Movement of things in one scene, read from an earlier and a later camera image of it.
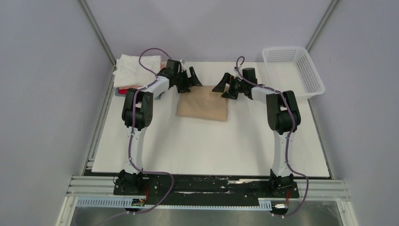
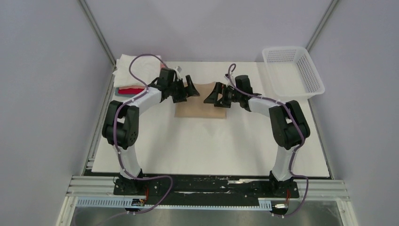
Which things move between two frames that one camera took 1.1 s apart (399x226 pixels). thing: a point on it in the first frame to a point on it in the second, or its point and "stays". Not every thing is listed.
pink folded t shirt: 163,66 stays
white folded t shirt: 129,72 stays
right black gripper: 227,79 to 219,88
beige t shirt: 202,102 stays
